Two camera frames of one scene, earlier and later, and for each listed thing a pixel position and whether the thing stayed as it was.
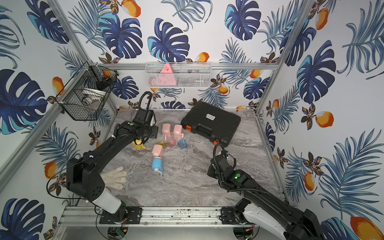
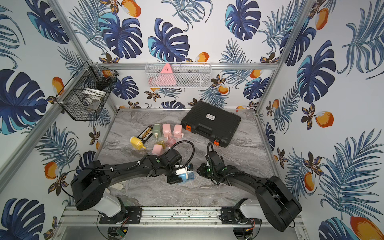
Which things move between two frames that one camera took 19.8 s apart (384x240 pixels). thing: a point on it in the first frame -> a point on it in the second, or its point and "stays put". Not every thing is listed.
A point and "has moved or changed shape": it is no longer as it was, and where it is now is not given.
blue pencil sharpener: (157, 164) has moved or changed shape
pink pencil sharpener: (177, 131) stays put
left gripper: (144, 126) -> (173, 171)
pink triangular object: (166, 77) stays put
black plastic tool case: (218, 125) stays put
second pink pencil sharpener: (157, 150) stays put
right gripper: (209, 173) -> (201, 172)
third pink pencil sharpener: (166, 130) stays put
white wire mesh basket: (179, 75) stays put
